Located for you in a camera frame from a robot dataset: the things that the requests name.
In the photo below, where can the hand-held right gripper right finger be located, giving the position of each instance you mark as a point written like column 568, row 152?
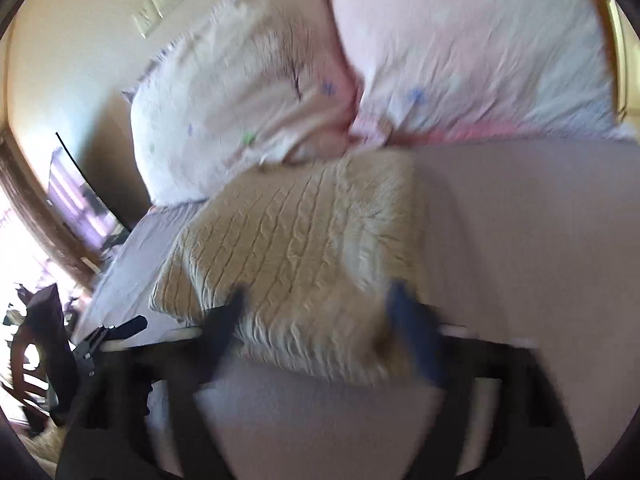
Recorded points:
column 412, row 330

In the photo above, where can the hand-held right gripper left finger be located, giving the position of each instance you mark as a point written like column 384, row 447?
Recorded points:
column 223, row 327

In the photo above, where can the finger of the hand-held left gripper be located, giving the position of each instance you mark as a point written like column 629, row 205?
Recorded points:
column 122, row 329

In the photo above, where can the dark wooden chair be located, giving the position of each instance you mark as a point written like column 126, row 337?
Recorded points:
column 47, row 330

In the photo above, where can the flat screen television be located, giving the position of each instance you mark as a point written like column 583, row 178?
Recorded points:
column 82, row 195

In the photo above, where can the bed with grey sheet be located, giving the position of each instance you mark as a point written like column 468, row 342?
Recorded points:
column 515, row 220

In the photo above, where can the white floral pillow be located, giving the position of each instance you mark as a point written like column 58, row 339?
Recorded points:
column 475, row 45
column 235, row 100

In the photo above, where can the wooden window frame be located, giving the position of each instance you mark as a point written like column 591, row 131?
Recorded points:
column 37, row 210

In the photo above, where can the beige wall switch plate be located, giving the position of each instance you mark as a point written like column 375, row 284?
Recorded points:
column 147, row 16

